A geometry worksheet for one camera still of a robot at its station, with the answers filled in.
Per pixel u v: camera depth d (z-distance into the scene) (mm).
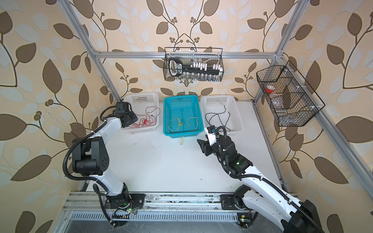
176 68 845
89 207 742
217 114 1096
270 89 806
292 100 736
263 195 476
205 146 656
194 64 820
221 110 1153
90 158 481
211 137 646
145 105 1155
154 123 1046
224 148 547
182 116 1116
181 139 940
